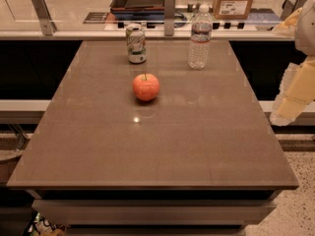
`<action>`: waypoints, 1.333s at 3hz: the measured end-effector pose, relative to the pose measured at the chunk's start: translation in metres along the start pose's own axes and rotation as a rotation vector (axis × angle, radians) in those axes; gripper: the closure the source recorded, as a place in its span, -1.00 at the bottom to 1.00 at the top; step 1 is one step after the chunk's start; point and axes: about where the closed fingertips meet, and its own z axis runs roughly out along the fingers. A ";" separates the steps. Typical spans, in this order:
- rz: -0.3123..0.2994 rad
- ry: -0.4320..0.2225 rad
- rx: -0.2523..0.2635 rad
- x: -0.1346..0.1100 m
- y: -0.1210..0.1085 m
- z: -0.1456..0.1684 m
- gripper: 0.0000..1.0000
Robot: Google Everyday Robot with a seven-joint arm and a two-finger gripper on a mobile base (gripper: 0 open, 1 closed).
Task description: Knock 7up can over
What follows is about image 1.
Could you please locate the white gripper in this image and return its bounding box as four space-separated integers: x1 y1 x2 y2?
270 0 315 126

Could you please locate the brown cardboard box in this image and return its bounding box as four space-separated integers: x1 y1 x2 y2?
213 0 253 20

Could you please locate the clear plastic water bottle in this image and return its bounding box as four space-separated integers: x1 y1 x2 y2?
188 4 213 70

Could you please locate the red apple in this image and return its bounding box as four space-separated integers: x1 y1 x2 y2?
132 73 159 101

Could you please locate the dark label plate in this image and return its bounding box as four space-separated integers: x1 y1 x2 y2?
84 12 108 24

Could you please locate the right metal glass bracket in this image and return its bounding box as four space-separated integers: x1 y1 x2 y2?
281 0 307 21

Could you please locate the metal glass bracket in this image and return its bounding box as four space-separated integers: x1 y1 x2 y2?
281 0 307 21
31 0 56 35
164 0 175 36

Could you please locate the middle metal glass bracket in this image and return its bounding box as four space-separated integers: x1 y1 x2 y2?
164 0 175 36

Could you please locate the left metal glass bracket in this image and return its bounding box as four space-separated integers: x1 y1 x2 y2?
31 0 56 35

